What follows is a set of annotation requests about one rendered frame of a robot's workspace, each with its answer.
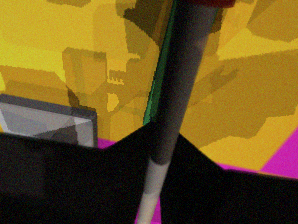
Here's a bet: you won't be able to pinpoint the white pin with dark red head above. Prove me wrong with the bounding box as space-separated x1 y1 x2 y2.
136 0 236 224

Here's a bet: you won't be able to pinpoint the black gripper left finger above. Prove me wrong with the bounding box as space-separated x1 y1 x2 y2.
0 122 155 224

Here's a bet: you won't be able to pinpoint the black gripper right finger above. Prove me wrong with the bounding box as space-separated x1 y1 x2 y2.
160 133 298 224

